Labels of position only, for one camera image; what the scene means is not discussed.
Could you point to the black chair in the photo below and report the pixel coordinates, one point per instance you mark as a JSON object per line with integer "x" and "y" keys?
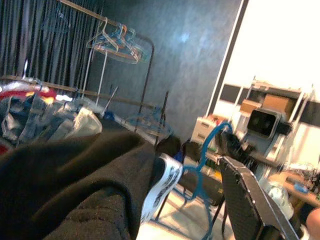
{"x": 215, "y": 192}

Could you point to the small brown cardboard box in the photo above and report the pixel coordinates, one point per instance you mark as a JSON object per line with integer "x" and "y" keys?
{"x": 250, "y": 106}

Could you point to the white drawer cabinet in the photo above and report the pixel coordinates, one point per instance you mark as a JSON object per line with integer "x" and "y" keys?
{"x": 202, "y": 130}

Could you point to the dark pleated curtain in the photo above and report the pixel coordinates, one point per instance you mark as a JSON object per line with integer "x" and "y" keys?
{"x": 30, "y": 37}

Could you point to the pale grey denim garment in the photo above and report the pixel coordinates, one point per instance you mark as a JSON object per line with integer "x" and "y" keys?
{"x": 85, "y": 122}

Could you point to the white plastic hanger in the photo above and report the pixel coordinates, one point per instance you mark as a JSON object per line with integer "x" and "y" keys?
{"x": 104, "y": 25}

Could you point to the pale blue plastic hanger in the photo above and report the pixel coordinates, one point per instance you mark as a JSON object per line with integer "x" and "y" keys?
{"x": 150, "y": 122}
{"x": 130, "y": 37}

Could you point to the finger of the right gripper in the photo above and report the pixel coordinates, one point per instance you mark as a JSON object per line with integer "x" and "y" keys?
{"x": 228, "y": 142}

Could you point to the white printed plastic bag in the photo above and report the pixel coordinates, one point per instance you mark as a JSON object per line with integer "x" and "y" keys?
{"x": 278, "y": 197}

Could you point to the red yellow-print shirt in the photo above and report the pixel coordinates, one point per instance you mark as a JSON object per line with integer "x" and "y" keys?
{"x": 15, "y": 94}

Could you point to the blue denim jeans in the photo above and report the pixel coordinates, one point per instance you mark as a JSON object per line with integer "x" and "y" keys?
{"x": 30, "y": 117}

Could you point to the large brown cardboard box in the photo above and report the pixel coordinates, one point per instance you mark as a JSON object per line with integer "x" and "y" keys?
{"x": 278, "y": 103}

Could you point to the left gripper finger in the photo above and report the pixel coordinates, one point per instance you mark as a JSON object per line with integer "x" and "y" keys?
{"x": 245, "y": 200}

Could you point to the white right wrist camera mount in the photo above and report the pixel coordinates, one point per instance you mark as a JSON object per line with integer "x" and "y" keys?
{"x": 265, "y": 122}

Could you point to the black metal clothes rack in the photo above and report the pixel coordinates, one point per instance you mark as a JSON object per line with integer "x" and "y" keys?
{"x": 149, "y": 75}

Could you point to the black printed garment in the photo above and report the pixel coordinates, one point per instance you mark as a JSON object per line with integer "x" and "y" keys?
{"x": 75, "y": 190}

